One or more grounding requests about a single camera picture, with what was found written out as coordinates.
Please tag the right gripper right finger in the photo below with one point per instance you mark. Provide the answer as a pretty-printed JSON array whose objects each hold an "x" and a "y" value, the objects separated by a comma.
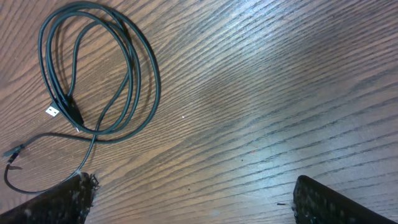
[{"x": 315, "y": 203}]

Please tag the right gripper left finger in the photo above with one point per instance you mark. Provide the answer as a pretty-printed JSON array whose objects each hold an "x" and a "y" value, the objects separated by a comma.
[{"x": 69, "y": 202}]

